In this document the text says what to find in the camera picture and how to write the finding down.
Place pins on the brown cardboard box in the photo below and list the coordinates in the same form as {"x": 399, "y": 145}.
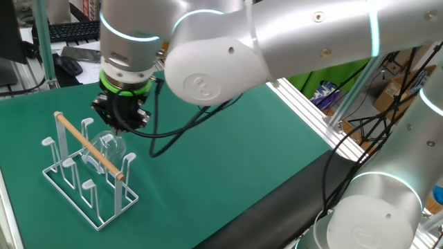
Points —
{"x": 391, "y": 93}

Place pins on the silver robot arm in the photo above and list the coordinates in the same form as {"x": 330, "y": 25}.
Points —
{"x": 294, "y": 34}

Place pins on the black monitor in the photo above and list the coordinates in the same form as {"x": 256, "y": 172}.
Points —
{"x": 10, "y": 34}

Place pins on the grey flat device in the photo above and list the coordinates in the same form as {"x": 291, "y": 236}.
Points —
{"x": 81, "y": 54}

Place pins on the white printed paper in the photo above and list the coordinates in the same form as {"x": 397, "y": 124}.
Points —
{"x": 88, "y": 74}

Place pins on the blue fabric item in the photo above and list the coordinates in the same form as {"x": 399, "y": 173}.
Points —
{"x": 439, "y": 194}

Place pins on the green table mat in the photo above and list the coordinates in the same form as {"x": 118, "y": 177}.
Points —
{"x": 225, "y": 145}

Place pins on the red white printed box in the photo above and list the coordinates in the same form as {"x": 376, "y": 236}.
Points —
{"x": 90, "y": 10}

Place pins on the clear wine glass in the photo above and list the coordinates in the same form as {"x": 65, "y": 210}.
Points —
{"x": 117, "y": 152}

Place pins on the aluminium frame post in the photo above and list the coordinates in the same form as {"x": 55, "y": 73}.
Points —
{"x": 353, "y": 93}
{"x": 45, "y": 41}

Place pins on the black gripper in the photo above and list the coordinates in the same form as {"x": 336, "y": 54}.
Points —
{"x": 131, "y": 112}

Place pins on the black keyboard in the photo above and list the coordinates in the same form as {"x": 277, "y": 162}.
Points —
{"x": 69, "y": 31}

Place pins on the black mat strip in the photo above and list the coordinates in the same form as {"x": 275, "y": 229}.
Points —
{"x": 277, "y": 207}

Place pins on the black tripod stand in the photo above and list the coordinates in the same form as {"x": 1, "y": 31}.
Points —
{"x": 382, "y": 119}

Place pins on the blue white patterned bag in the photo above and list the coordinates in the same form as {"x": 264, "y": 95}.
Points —
{"x": 323, "y": 95}

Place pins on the black computer mouse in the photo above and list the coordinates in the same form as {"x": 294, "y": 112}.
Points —
{"x": 69, "y": 65}

